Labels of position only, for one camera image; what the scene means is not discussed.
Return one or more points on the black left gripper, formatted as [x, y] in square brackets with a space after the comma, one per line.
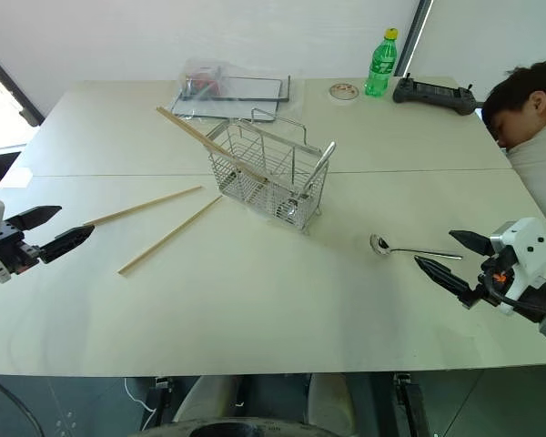
[13, 248]

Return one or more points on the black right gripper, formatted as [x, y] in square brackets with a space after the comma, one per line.
[498, 264]

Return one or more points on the steel spoon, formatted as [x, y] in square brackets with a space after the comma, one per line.
[379, 244]
[323, 161]

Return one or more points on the wooden chopstick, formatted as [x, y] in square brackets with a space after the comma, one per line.
[143, 206]
[182, 123]
[170, 235]
[195, 132]

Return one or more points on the black metal stand leg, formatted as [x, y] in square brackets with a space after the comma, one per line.
[164, 400]
[411, 405]

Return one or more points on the black remote controller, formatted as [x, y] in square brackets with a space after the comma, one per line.
[437, 95]

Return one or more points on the person in white shirt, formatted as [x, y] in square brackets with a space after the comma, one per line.
[518, 100]

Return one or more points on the small round white dish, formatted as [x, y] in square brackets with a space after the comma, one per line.
[344, 92]

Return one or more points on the green plastic bottle yellow cap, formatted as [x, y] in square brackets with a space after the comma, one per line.
[382, 68]

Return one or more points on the grey flat sheet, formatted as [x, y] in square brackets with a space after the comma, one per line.
[227, 108]

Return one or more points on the clear plastic bag with contents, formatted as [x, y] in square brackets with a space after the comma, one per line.
[205, 79]

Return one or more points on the black framed flat board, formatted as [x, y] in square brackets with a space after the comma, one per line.
[255, 88]

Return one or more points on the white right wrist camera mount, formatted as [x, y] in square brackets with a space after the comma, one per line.
[530, 241]

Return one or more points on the black window frame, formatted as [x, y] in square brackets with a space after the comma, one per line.
[13, 86]

